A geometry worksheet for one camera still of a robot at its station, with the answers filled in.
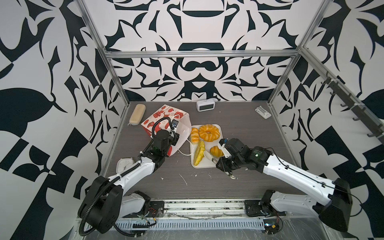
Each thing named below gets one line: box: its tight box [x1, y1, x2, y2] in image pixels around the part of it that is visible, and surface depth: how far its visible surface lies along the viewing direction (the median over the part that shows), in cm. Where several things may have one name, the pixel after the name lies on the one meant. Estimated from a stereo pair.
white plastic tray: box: [190, 124, 224, 169], surface depth 97 cm
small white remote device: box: [255, 105, 272, 120], surface depth 116 cm
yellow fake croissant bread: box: [193, 140, 206, 166], surface depth 89 cm
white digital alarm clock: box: [196, 99, 216, 112], surface depth 114 cm
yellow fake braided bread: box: [198, 124, 220, 142], surface depth 101 cm
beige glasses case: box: [127, 103, 146, 126], surface depth 110 cm
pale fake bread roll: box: [190, 127, 200, 145], surface depth 98 cm
